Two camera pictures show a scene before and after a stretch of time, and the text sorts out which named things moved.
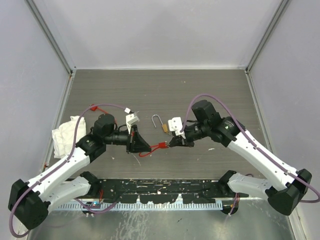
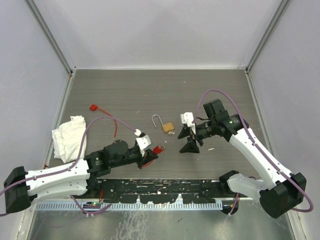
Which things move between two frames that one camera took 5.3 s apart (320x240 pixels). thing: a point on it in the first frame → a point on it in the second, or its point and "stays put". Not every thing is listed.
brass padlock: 164,126 stays put
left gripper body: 129,138 → 144,154
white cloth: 63,136 stays put
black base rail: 161,191 stays put
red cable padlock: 162,145 → 156,150
